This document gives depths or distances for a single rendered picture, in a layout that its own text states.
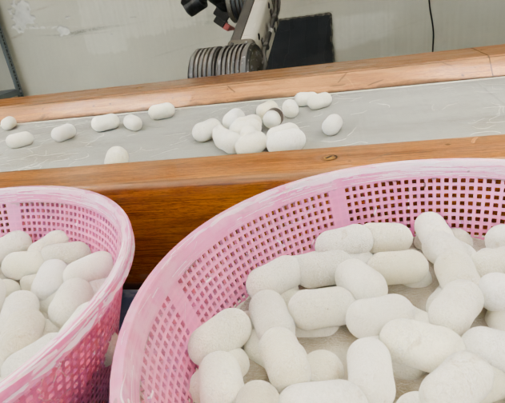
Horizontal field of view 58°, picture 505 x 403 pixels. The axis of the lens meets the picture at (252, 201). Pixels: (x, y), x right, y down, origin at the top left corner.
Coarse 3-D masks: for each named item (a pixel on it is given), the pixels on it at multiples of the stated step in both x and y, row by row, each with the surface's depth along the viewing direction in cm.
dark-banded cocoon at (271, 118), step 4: (268, 112) 50; (272, 112) 50; (276, 112) 50; (264, 116) 50; (268, 116) 50; (272, 116) 50; (276, 116) 50; (264, 120) 50; (268, 120) 50; (272, 120) 50; (276, 120) 50; (280, 120) 50; (264, 124) 50; (268, 124) 50; (272, 124) 50; (276, 124) 50
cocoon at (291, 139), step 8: (272, 136) 41; (280, 136) 41; (288, 136) 41; (296, 136) 41; (304, 136) 42; (272, 144) 41; (280, 144) 41; (288, 144) 41; (296, 144) 41; (304, 144) 42
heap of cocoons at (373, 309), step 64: (320, 256) 25; (384, 256) 24; (448, 256) 23; (256, 320) 21; (320, 320) 21; (384, 320) 20; (448, 320) 20; (192, 384) 20; (256, 384) 17; (320, 384) 17; (384, 384) 17; (448, 384) 16
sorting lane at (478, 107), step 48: (336, 96) 61; (384, 96) 58; (432, 96) 55; (480, 96) 52; (0, 144) 61; (48, 144) 58; (96, 144) 55; (144, 144) 52; (192, 144) 49; (336, 144) 43
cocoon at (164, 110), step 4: (160, 104) 62; (164, 104) 61; (168, 104) 62; (152, 108) 61; (156, 108) 61; (160, 108) 61; (164, 108) 61; (168, 108) 61; (172, 108) 62; (148, 112) 61; (152, 112) 61; (156, 112) 61; (160, 112) 61; (164, 112) 61; (168, 112) 61; (172, 112) 62; (152, 116) 61; (156, 116) 61; (160, 116) 61; (164, 116) 62; (168, 116) 62
